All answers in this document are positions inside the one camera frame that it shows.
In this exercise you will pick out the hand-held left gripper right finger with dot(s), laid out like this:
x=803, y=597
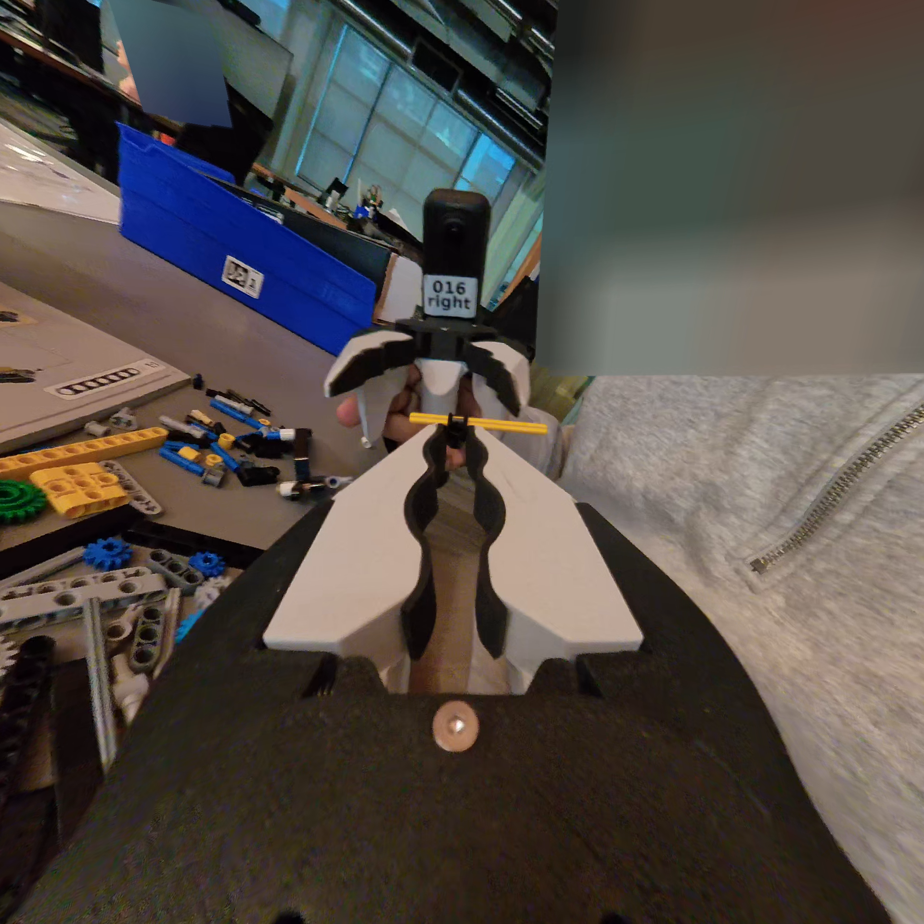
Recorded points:
x=563, y=570

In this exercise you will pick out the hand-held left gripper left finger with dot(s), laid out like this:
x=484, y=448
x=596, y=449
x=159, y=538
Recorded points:
x=339, y=570

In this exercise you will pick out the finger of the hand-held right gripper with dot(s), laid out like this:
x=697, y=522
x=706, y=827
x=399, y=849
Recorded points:
x=509, y=361
x=354, y=361

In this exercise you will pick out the yellow lego axle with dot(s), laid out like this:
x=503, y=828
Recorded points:
x=505, y=426

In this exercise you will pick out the black lego bush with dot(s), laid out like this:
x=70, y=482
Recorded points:
x=455, y=429

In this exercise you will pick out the person's right forearm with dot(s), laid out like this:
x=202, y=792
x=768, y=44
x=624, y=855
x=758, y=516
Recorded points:
x=552, y=447

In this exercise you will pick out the scatter of small lego pins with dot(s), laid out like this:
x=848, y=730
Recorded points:
x=180, y=458

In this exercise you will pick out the flat grey lego liftarm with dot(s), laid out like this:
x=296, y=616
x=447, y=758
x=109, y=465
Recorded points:
x=137, y=491

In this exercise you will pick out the pile of lego beams gears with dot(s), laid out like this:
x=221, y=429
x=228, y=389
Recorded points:
x=108, y=588

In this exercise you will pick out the lego instruction booklet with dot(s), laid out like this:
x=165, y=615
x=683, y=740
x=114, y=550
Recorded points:
x=72, y=375

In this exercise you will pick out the long yellow lego beam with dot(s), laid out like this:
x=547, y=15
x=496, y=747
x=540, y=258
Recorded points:
x=79, y=453

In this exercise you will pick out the green lego gear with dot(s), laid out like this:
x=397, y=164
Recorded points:
x=21, y=512

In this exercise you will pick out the person's right hand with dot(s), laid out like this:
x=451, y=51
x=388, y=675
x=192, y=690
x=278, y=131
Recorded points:
x=401, y=422

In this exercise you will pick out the beige trousers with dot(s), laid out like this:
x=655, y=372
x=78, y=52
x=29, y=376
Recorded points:
x=451, y=577

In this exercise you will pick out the blue plastic bin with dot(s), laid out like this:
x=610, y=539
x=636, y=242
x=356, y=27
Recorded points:
x=216, y=238

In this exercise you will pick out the grey zip hoodie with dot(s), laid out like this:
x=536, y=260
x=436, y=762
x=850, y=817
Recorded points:
x=794, y=505

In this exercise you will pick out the yellow lego frame block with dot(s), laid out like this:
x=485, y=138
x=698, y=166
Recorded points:
x=79, y=491

